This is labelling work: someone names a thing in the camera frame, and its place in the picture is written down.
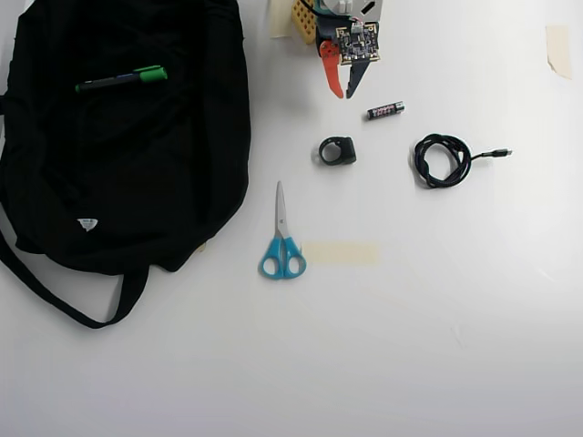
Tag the bare camera circuit board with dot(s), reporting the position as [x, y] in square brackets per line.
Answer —
[357, 43]

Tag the green capped black marker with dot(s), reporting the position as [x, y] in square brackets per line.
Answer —
[114, 82]

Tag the torn masking tape piece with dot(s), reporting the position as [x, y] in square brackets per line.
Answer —
[559, 50]

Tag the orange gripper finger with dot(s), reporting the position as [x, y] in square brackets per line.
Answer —
[331, 68]

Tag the black fabric bag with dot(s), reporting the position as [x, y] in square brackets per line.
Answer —
[114, 159]

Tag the long masking tape strip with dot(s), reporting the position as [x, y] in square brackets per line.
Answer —
[341, 253]

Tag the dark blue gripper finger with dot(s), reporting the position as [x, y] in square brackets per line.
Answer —
[356, 77]

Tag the black AAA battery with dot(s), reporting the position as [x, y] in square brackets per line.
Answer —
[385, 110]

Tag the small masking tape scrap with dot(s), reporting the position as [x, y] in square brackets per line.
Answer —
[201, 248]

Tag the yellow perforated block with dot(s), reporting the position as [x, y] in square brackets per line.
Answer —
[303, 29]

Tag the narrow masking tape strip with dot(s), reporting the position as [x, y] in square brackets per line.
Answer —
[279, 23]

